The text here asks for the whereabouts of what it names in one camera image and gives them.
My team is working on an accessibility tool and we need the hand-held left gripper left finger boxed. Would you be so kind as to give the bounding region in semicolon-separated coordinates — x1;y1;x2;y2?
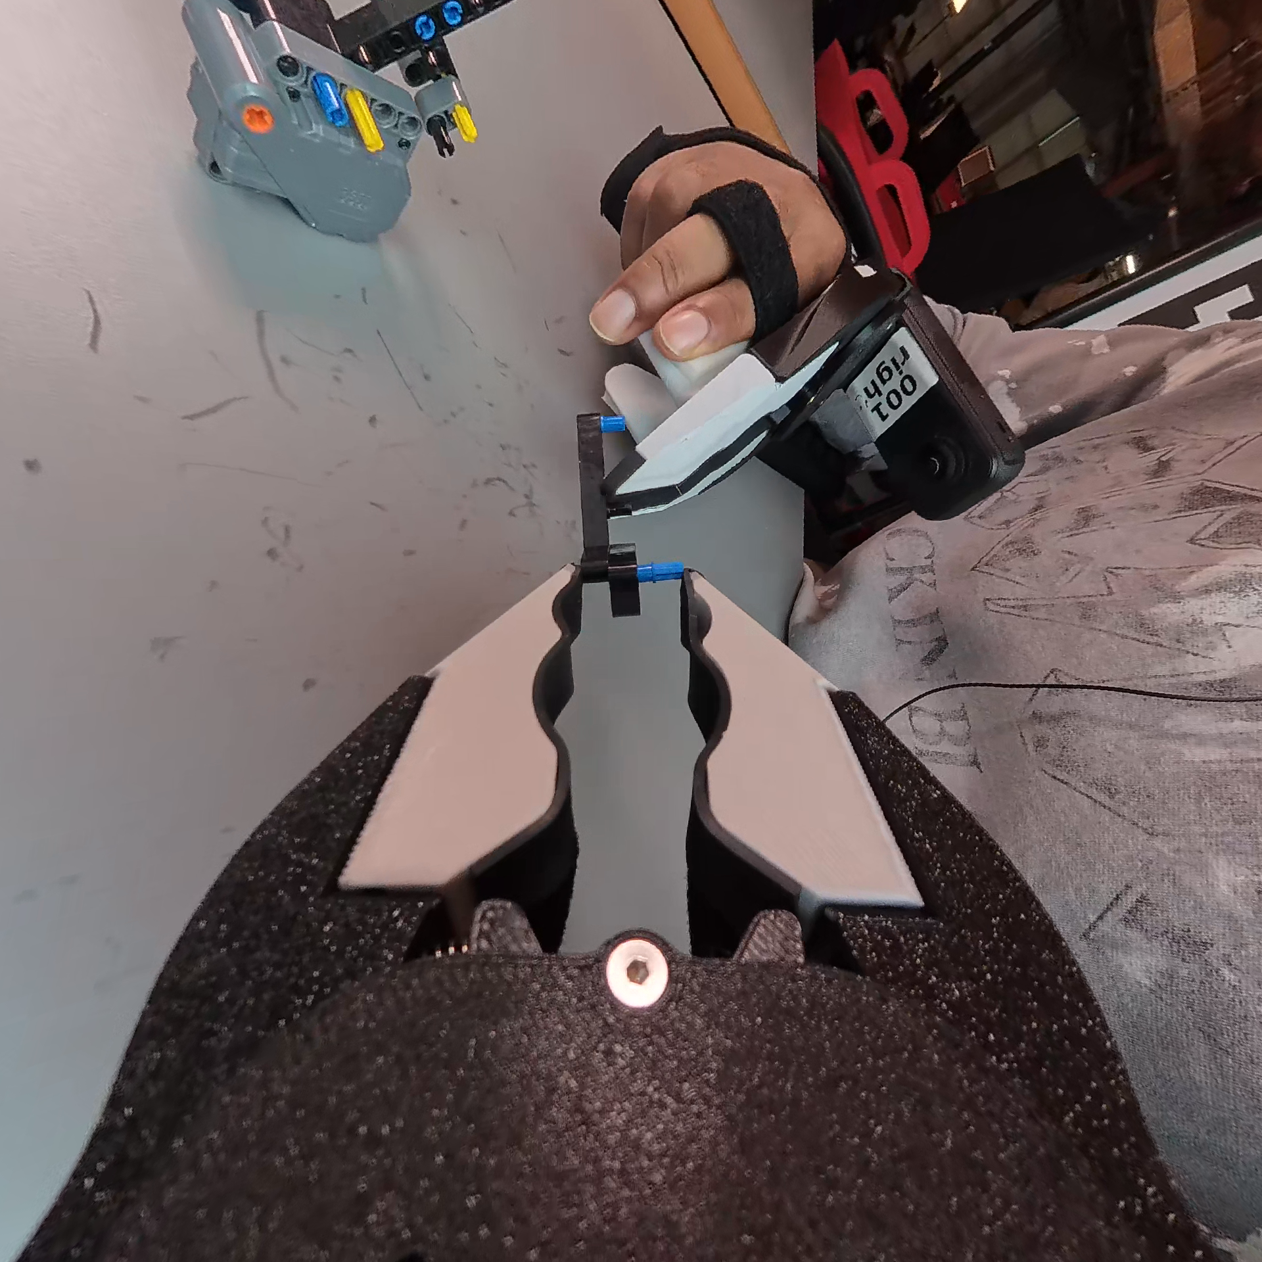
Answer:
338;564;578;922

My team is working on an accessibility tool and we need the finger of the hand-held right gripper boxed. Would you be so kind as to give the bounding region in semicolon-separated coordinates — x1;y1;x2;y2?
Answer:
636;356;823;466
600;432;771;518

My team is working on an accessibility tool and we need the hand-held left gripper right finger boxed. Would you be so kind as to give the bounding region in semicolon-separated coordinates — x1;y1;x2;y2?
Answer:
680;570;927;939

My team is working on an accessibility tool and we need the black bent toy beam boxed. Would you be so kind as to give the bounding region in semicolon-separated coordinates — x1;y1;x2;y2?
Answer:
574;412;688;621

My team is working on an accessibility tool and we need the person's right forearm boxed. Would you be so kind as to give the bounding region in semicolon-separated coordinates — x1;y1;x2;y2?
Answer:
927;299;1262;444

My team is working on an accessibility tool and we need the grey desk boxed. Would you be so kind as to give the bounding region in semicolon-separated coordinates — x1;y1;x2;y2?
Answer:
0;0;823;1229

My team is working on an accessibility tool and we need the person's right hand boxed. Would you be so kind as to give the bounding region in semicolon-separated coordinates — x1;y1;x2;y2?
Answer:
589;128;852;363

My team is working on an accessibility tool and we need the grey printed sweatshirt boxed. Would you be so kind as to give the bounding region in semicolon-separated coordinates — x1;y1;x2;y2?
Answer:
788;389;1262;1246

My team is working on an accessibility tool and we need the red curved object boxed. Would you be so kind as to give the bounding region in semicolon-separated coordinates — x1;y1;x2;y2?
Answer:
813;39;929;280

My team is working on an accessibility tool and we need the white board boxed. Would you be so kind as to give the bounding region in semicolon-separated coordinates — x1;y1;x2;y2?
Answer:
1061;219;1262;331

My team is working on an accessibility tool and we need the wooden bar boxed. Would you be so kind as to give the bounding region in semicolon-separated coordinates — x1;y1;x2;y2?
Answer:
657;0;792;151

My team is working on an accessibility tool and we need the grey toy motor assembly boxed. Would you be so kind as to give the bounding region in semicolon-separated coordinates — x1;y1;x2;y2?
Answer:
183;0;485;245

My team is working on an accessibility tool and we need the thin black cable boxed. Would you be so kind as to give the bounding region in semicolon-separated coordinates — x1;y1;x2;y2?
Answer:
881;679;1262;730

